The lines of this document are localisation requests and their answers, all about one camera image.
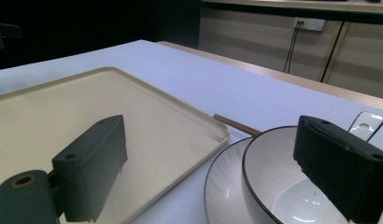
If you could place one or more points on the brown wooden chopstick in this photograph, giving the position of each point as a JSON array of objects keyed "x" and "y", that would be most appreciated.
[{"x": 236, "y": 125}]

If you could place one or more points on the beige plastic tray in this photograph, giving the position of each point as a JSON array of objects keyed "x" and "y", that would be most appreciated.
[{"x": 87, "y": 102}]

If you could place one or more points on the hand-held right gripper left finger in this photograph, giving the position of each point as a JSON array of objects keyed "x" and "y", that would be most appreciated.
[{"x": 90, "y": 161}]

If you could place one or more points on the white wall power socket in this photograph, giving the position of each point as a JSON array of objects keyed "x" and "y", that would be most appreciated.
[{"x": 309, "y": 24}]

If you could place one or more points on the white bowl with dark rim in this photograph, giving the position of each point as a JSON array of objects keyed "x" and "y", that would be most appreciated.
[{"x": 273, "y": 183}]

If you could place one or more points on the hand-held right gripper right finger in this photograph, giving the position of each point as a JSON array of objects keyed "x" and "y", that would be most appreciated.
[{"x": 342, "y": 165}]

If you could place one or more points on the dark chair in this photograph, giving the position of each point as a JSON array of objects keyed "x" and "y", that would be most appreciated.
[{"x": 4, "y": 34}]

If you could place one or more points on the white ribbed plate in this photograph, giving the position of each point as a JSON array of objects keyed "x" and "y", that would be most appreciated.
[{"x": 224, "y": 189}]

